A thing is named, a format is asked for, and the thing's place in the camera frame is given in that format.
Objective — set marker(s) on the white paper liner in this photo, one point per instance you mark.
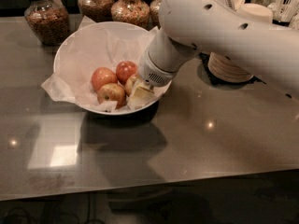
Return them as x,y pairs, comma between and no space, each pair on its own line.
99,47

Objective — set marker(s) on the white stirrer sticks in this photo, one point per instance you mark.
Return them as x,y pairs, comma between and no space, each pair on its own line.
285,10

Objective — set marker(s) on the front stack paper bowls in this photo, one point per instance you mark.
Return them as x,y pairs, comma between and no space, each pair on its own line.
222,67

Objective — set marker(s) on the red apple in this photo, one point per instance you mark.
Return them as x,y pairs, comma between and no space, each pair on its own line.
130,84
112,92
124,70
102,76

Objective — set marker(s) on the glass cereal jar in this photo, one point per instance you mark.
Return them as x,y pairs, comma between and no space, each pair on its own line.
135,12
154,12
96,10
49,20

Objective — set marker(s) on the white bowl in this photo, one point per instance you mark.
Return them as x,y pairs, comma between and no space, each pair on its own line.
74,41

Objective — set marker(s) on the left glass cereal jar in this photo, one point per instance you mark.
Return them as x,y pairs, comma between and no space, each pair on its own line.
49,20

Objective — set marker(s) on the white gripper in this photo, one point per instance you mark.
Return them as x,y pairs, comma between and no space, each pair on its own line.
153,72

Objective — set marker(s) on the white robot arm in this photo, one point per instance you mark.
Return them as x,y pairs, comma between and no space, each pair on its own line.
268,51

